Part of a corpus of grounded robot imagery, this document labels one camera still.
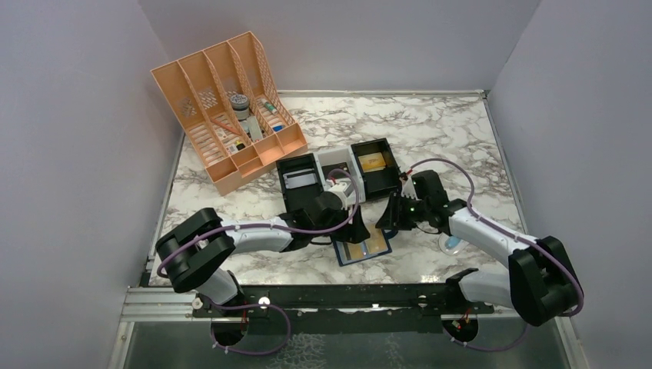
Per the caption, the orange pencil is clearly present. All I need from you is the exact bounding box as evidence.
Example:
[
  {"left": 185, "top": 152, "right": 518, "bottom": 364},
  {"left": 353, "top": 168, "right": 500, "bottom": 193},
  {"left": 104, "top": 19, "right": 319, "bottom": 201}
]
[{"left": 211, "top": 118, "right": 241, "bottom": 135}]

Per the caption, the black metal base rail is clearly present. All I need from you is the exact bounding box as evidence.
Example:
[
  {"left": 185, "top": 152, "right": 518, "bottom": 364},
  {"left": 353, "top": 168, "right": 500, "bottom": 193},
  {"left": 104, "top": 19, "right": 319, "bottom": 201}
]
[{"left": 192, "top": 283, "right": 494, "bottom": 335}]

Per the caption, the green white marker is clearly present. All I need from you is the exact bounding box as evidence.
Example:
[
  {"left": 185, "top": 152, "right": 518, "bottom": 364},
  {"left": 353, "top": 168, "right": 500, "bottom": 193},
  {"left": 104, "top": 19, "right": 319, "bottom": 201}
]
[{"left": 261, "top": 99, "right": 278, "bottom": 115}]

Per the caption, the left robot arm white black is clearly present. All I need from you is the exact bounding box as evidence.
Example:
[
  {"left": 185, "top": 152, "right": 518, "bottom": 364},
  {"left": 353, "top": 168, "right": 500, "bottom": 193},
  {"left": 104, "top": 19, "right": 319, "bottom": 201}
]
[{"left": 156, "top": 191, "right": 371, "bottom": 306}]

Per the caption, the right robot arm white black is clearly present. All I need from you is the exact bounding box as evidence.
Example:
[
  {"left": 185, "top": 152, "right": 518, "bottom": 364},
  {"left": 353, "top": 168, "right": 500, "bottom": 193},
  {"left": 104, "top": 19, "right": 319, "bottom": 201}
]
[{"left": 375, "top": 170, "right": 584, "bottom": 327}]

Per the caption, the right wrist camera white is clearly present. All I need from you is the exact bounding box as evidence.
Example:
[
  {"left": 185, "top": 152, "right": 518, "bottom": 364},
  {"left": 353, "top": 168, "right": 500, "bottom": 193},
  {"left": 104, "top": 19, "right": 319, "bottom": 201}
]
[{"left": 400, "top": 172, "right": 418, "bottom": 200}]

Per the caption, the clear blue plastic case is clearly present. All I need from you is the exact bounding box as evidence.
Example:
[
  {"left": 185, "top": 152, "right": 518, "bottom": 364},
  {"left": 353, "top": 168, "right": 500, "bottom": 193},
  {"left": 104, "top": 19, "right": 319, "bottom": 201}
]
[{"left": 437, "top": 234, "right": 469, "bottom": 256}]

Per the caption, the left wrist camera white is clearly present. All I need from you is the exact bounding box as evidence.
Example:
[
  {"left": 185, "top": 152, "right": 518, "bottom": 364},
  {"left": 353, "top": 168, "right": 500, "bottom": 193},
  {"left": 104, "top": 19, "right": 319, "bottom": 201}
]
[{"left": 328, "top": 181, "right": 357, "bottom": 209}]

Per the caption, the orange plastic file organizer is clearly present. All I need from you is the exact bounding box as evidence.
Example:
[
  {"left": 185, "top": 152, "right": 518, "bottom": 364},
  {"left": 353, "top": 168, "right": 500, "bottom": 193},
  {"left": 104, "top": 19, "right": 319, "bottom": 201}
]
[{"left": 151, "top": 32, "right": 308, "bottom": 195}]

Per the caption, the white plastic bin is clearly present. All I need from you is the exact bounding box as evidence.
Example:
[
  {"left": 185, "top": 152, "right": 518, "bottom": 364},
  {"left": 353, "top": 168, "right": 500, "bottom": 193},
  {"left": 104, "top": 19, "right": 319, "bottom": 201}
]
[{"left": 313, "top": 145, "right": 366, "bottom": 204}]

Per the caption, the left black plastic bin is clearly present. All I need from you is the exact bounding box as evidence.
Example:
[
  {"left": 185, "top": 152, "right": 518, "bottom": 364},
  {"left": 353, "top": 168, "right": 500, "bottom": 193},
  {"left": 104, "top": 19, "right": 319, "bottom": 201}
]
[{"left": 276, "top": 154, "right": 324, "bottom": 212}]

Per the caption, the gold credit card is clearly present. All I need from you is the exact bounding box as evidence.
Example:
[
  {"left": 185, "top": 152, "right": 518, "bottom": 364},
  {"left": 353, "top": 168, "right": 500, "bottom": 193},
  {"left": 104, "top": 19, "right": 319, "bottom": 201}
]
[{"left": 358, "top": 152, "right": 387, "bottom": 173}]

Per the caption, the blue leather card holder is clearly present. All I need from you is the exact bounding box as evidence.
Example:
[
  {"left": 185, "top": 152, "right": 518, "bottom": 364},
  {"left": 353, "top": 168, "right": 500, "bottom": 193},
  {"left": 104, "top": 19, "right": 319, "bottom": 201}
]
[{"left": 331, "top": 223, "right": 398, "bottom": 267}]

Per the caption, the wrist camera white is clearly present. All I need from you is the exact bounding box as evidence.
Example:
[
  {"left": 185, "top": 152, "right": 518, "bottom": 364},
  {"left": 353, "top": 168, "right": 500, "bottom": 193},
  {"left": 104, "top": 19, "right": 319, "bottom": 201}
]
[
  {"left": 328, "top": 181, "right": 357, "bottom": 209},
  {"left": 400, "top": 172, "right": 418, "bottom": 200}
]

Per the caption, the black credit card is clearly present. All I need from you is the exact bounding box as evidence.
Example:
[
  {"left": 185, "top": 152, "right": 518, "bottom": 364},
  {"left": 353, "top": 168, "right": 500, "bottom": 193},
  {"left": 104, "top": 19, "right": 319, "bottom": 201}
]
[{"left": 321, "top": 162, "right": 350, "bottom": 179}]

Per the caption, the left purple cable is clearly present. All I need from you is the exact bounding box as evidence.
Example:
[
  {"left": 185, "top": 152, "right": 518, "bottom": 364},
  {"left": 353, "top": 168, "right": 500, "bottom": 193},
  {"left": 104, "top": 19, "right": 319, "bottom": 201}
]
[{"left": 155, "top": 168, "right": 361, "bottom": 279}]

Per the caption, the grey round tape roll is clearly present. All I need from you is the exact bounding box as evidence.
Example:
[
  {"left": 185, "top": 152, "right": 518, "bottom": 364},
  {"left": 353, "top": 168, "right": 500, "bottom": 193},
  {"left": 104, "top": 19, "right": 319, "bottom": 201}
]
[{"left": 229, "top": 94, "right": 251, "bottom": 121}]

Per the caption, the black plastic bin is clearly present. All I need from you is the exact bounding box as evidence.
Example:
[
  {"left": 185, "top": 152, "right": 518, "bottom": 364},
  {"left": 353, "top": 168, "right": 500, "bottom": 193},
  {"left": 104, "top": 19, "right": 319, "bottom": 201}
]
[
  {"left": 351, "top": 138, "right": 401, "bottom": 201},
  {"left": 276, "top": 154, "right": 324, "bottom": 212}
]

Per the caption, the right black plastic bin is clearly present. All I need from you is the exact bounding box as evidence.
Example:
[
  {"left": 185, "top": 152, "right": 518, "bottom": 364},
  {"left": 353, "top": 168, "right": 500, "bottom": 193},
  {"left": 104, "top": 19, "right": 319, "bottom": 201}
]
[{"left": 351, "top": 138, "right": 401, "bottom": 201}]

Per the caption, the silver credit card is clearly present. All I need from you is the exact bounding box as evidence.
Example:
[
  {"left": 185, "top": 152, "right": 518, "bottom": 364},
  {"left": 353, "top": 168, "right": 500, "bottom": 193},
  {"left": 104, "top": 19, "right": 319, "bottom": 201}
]
[{"left": 283, "top": 169, "right": 317, "bottom": 190}]

